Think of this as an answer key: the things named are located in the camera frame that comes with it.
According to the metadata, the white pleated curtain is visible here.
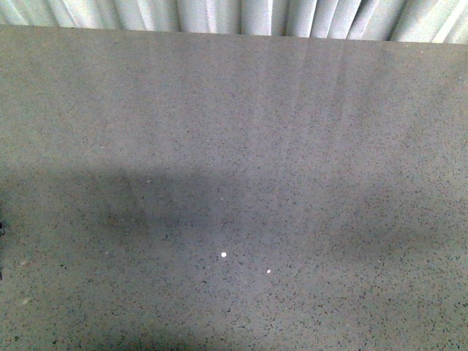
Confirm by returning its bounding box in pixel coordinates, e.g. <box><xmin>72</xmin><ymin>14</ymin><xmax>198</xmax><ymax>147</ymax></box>
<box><xmin>1</xmin><ymin>0</ymin><xmax>467</xmax><ymax>44</ymax></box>

